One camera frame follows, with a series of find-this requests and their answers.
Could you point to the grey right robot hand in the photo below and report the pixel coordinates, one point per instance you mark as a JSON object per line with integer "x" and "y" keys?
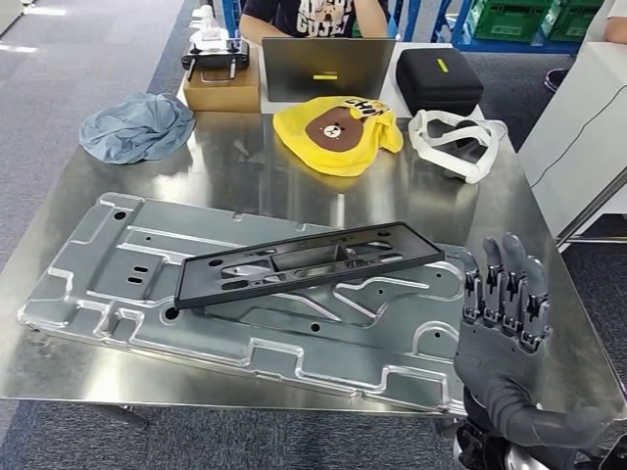
{"x": 504, "y": 344}

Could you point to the black plastic panel part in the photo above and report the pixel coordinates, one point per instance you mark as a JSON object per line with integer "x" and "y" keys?
{"x": 313, "y": 263}

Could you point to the person's forearm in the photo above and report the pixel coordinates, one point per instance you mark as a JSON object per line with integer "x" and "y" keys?
{"x": 616, "y": 29}

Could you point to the stainless steel workbench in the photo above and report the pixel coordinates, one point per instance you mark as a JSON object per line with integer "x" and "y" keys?
{"x": 245, "y": 169}

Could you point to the white VR headset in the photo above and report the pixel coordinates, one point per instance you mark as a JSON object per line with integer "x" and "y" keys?
{"x": 470, "y": 170}

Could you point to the person's foot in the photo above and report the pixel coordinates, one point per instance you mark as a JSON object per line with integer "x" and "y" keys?
{"x": 556, "y": 79}

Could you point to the black zip case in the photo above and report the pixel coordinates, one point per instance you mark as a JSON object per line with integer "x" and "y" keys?
{"x": 438, "y": 81}

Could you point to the blue storage rack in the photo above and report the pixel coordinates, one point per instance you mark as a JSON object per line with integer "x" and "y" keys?
{"x": 460, "y": 32}

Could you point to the green plastic crate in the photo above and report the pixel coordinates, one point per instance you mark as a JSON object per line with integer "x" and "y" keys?
{"x": 504, "y": 19}
{"x": 570, "y": 19}

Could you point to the yellow bear print bag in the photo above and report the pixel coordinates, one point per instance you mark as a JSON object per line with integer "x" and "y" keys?
{"x": 304, "y": 152}

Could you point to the grey laptop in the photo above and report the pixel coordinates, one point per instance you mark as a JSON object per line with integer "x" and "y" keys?
{"x": 325, "y": 68}

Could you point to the person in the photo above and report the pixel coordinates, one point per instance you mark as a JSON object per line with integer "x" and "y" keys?
{"x": 313, "y": 16}

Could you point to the brown cardboard box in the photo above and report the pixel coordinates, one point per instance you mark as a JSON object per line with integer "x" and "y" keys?
{"x": 223, "y": 91}

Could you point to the black handheld controller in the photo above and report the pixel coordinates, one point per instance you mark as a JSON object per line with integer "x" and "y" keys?
{"x": 215, "y": 55}

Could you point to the white crumpled plastic bag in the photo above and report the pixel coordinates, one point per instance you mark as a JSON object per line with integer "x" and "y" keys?
{"x": 208, "y": 29}

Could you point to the silver stamped metal plate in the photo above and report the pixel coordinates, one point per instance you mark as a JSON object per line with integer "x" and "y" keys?
{"x": 122, "y": 279}

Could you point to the blue-grey crumpled cloth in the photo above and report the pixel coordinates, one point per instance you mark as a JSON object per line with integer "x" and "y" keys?
{"x": 137, "y": 130}

